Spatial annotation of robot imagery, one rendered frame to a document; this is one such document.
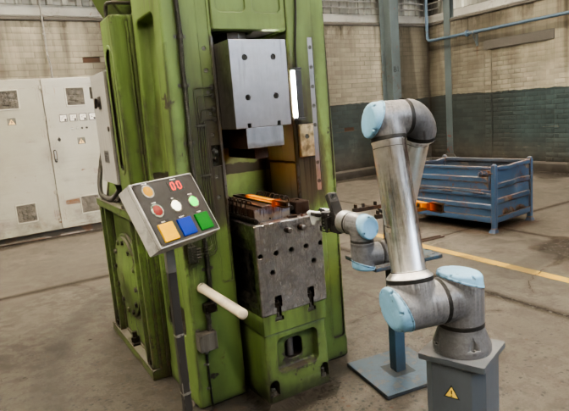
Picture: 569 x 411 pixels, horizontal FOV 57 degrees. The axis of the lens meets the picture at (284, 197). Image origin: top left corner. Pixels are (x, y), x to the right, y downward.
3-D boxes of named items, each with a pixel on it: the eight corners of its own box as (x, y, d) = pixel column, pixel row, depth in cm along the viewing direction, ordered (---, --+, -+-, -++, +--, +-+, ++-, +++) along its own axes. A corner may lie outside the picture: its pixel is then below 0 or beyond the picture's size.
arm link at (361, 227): (361, 243, 193) (360, 217, 192) (341, 238, 204) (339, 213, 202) (381, 239, 198) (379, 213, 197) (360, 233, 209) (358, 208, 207)
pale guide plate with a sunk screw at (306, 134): (315, 155, 278) (313, 123, 275) (301, 157, 274) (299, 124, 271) (313, 155, 280) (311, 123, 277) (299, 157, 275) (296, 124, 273)
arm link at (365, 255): (385, 269, 200) (383, 238, 198) (357, 274, 197) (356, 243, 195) (373, 263, 209) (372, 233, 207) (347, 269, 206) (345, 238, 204)
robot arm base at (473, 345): (499, 341, 178) (499, 314, 176) (481, 365, 164) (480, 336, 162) (445, 330, 190) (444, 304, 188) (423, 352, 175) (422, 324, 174)
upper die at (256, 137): (284, 144, 254) (283, 124, 252) (247, 148, 243) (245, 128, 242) (245, 143, 289) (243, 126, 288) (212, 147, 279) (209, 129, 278)
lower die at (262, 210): (290, 216, 259) (289, 199, 258) (254, 223, 249) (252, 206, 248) (251, 207, 295) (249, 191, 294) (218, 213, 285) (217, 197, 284)
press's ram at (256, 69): (306, 122, 259) (300, 39, 252) (236, 129, 239) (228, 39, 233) (264, 124, 294) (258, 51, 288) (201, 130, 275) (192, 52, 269)
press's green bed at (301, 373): (332, 382, 276) (326, 298, 269) (271, 408, 258) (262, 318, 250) (278, 347, 323) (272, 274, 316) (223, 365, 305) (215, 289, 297)
